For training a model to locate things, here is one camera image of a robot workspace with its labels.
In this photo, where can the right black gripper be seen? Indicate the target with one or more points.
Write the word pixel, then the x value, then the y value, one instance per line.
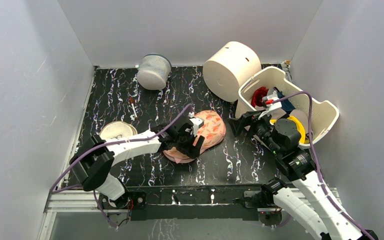
pixel 249 122

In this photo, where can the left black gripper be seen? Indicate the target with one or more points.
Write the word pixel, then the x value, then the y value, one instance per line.
pixel 192 151

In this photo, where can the strawberry print mesh laundry bag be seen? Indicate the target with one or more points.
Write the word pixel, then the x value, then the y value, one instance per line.
pixel 213 131

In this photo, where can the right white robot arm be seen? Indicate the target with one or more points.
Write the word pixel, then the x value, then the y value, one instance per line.
pixel 322 216

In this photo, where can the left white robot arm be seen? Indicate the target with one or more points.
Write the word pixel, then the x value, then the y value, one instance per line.
pixel 93 162

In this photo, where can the yellow bra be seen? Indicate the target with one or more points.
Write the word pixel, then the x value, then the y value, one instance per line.
pixel 299 127

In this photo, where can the cream perforated laundry basket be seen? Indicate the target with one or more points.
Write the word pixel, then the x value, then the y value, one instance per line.
pixel 323 115

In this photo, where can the red garment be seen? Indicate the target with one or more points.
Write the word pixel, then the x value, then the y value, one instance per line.
pixel 257 98

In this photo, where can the blue garment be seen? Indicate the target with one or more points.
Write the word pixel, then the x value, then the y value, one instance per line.
pixel 286 105

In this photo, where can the small white red pen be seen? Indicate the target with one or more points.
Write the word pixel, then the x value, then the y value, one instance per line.
pixel 132 103

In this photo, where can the cream round tub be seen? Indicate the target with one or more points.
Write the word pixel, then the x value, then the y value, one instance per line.
pixel 227 70

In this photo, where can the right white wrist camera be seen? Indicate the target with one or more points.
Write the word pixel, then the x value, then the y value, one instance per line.
pixel 272 103

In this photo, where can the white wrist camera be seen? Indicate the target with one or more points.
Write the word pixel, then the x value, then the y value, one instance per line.
pixel 272 103
pixel 197 123

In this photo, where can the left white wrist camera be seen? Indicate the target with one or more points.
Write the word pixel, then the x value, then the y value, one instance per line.
pixel 197 123

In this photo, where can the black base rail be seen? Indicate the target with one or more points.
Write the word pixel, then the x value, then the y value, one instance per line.
pixel 241 201

